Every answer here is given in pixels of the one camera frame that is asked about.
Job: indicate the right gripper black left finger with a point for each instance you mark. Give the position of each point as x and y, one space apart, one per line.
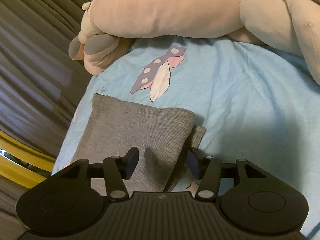
116 169

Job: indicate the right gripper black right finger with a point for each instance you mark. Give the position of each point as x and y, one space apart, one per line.
206 169

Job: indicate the grey knit pants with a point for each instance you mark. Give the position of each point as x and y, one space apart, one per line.
162 136

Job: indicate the light blue printed bedsheet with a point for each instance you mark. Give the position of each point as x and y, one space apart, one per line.
256 103

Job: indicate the yellow curtain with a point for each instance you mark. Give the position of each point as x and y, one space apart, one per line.
27 155

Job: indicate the grey curtain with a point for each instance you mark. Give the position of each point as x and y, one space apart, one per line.
41 86

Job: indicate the pink plush toy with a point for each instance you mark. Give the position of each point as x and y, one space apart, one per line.
108 27

